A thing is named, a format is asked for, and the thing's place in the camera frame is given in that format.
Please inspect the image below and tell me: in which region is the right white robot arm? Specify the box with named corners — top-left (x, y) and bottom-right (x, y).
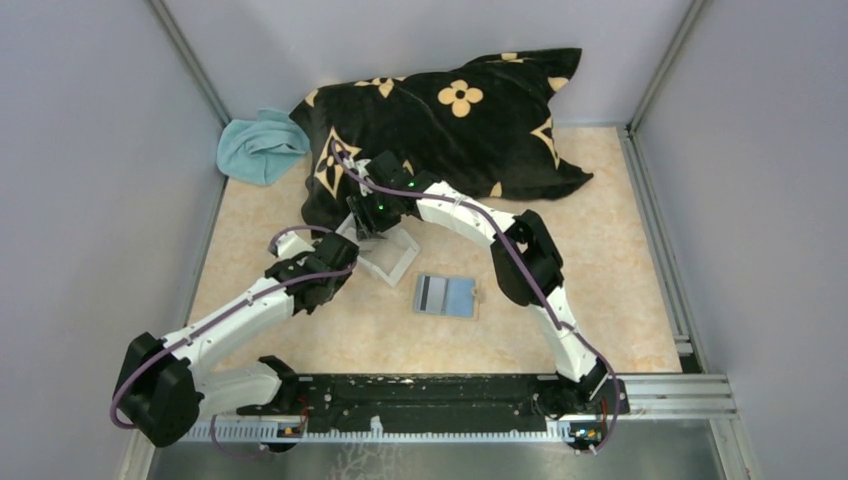
top-left (333, 150), bottom-right (612, 412)

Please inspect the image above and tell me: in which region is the beige card holder wallet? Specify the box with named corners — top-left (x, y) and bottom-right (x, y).
top-left (412, 273), bottom-right (478, 319)

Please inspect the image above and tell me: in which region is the aluminium frame rail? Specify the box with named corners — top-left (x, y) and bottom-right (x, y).
top-left (137, 372), bottom-right (737, 451)

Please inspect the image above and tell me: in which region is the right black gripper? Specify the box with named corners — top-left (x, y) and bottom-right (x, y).
top-left (347, 186), bottom-right (400, 243)

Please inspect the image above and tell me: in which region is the black floral pillow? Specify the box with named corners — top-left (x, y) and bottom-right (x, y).
top-left (291, 48), bottom-right (590, 229)

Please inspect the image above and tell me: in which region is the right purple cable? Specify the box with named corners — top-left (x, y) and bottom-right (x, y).
top-left (329, 139), bottom-right (624, 454)

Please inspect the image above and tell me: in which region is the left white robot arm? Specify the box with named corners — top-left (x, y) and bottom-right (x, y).
top-left (109, 232), bottom-right (359, 447)

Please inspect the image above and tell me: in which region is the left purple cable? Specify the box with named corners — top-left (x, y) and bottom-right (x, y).
top-left (109, 225), bottom-right (359, 458)

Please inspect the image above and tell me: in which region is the light blue cloth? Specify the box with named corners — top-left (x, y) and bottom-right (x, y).
top-left (216, 109), bottom-right (310, 187)

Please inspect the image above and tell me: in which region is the purple cable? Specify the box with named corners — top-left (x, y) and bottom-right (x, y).
top-left (329, 139), bottom-right (624, 454)
top-left (109, 225), bottom-right (359, 458)

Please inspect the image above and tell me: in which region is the white plastic card box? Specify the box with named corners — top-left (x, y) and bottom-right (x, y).
top-left (335, 214), bottom-right (421, 288)

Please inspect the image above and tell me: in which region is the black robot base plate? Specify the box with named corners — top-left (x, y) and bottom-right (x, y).
top-left (236, 374), bottom-right (630, 434)

